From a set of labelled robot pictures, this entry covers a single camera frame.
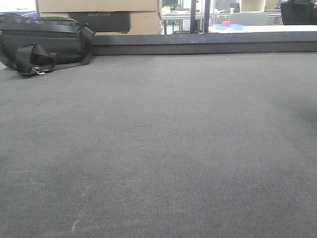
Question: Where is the black fabric shoulder bag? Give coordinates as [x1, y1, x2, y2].
[0, 13, 95, 77]

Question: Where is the black vertical pole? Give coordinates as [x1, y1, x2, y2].
[190, 0, 198, 34]

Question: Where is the lower cardboard box black print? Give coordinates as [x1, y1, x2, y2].
[39, 11, 162, 36]

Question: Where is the pink tape roll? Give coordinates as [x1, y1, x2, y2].
[221, 21, 230, 27]

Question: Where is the blue shallow tray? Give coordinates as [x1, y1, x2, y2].
[214, 24, 244, 31]

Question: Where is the white table top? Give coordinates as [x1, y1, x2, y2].
[209, 24, 317, 33]

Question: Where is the grey chair back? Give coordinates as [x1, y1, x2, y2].
[229, 12, 268, 26]

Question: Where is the upper cardboard box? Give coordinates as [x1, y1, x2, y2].
[37, 0, 162, 12]

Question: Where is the dark grey raised ledge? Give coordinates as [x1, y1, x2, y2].
[92, 31, 317, 56]

